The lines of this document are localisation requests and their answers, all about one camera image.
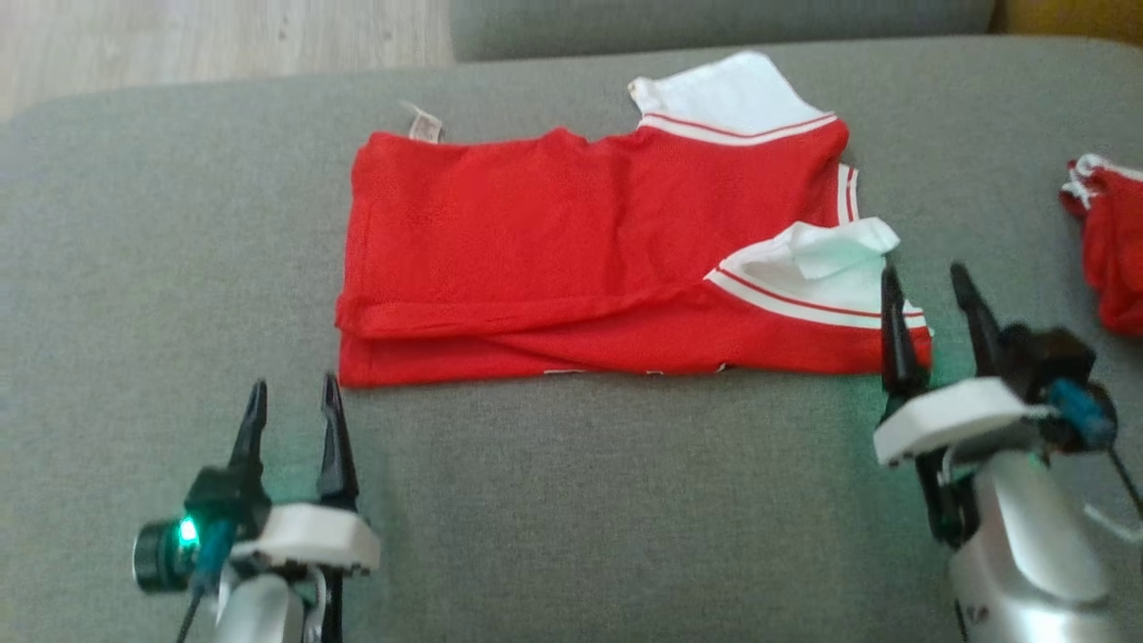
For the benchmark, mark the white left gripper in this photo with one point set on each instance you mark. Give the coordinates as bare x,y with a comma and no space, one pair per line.
312,540

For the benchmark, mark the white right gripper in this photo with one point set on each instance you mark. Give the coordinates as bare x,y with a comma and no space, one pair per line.
946,415

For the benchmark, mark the red shorts with white stripe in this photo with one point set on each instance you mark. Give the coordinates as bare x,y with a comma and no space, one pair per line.
1116,250

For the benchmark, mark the red and white sports jersey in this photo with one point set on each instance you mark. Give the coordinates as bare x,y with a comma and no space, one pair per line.
536,232

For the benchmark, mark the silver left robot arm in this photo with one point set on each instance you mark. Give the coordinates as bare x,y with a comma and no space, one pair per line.
259,612

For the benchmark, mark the large grey sofa seat cushion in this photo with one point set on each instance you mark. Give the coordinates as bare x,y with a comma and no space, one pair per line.
625,491

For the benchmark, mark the yellow furniture piece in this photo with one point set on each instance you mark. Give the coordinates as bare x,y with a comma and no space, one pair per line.
1072,16

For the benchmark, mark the small grey sofa cushion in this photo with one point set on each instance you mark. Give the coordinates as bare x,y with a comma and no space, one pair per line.
714,27

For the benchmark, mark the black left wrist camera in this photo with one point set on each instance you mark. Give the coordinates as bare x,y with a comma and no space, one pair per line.
223,500

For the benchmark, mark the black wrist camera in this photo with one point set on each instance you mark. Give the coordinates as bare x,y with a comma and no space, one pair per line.
1045,357
223,500

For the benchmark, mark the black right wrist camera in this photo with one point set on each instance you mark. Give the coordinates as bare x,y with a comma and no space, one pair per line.
1045,357

